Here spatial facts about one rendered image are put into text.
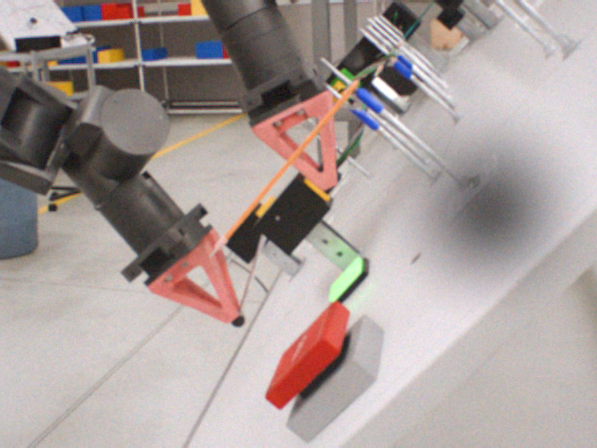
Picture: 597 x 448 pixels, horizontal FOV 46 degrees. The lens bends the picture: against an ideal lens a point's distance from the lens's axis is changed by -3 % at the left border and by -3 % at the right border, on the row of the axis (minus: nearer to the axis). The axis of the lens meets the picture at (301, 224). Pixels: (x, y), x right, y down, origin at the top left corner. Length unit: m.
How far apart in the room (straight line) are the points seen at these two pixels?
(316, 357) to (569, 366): 0.68
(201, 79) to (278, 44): 8.29
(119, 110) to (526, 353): 0.67
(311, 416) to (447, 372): 0.09
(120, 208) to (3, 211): 3.45
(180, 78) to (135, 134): 8.43
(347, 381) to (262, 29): 0.33
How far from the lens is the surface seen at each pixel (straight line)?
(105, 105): 0.58
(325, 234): 0.63
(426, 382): 0.33
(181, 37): 8.94
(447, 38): 7.51
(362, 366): 0.37
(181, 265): 0.64
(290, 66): 0.60
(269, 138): 0.59
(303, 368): 0.37
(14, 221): 4.11
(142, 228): 0.64
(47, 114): 0.65
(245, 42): 0.60
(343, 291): 0.57
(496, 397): 0.94
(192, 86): 8.95
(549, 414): 0.92
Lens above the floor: 1.28
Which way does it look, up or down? 18 degrees down
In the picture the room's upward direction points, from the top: 3 degrees counter-clockwise
